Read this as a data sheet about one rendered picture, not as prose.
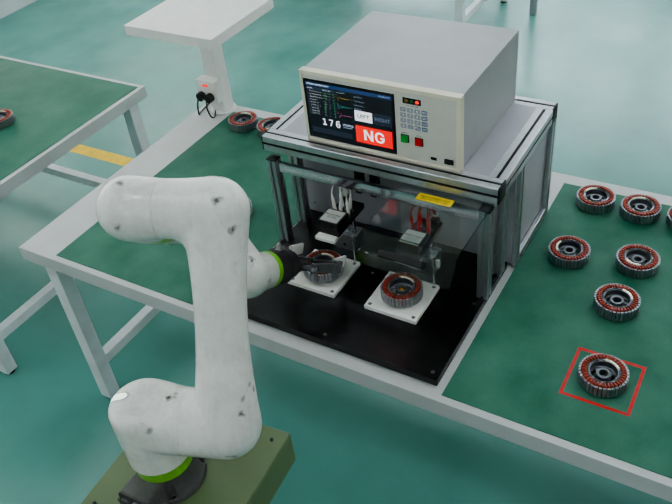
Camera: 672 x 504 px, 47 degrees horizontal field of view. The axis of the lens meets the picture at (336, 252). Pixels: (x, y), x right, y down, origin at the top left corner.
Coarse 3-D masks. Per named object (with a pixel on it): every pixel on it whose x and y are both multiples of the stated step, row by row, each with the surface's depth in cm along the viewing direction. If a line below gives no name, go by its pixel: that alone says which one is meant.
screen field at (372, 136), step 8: (360, 128) 193; (368, 128) 192; (360, 136) 195; (368, 136) 193; (376, 136) 192; (384, 136) 191; (392, 136) 189; (376, 144) 193; (384, 144) 192; (392, 144) 191
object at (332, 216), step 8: (352, 200) 219; (328, 208) 213; (344, 208) 215; (360, 208) 216; (320, 216) 210; (328, 216) 210; (336, 216) 210; (344, 216) 209; (352, 216) 213; (320, 224) 210; (328, 224) 208; (336, 224) 207; (344, 224) 210; (352, 224) 217; (320, 232) 211; (328, 232) 210; (336, 232) 208; (320, 240) 210; (328, 240) 208; (336, 240) 209
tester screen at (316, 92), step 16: (320, 96) 193; (336, 96) 191; (352, 96) 188; (368, 96) 186; (384, 96) 183; (320, 112) 197; (336, 112) 194; (352, 112) 191; (368, 112) 189; (384, 112) 186; (336, 128) 197; (352, 128) 194; (384, 128) 189; (368, 144) 195
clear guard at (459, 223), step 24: (408, 192) 190; (432, 192) 189; (384, 216) 184; (408, 216) 183; (432, 216) 182; (456, 216) 181; (480, 216) 180; (384, 240) 178; (408, 240) 176; (432, 240) 175; (456, 240) 174; (384, 264) 177; (432, 264) 172; (456, 264) 170
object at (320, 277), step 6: (312, 252) 215; (318, 252) 215; (324, 252) 214; (330, 252) 214; (336, 252) 215; (318, 258) 215; (324, 258) 215; (330, 258) 214; (342, 270) 211; (306, 276) 211; (312, 276) 209; (318, 276) 208; (324, 276) 209; (330, 276) 208; (336, 276) 209; (324, 282) 209
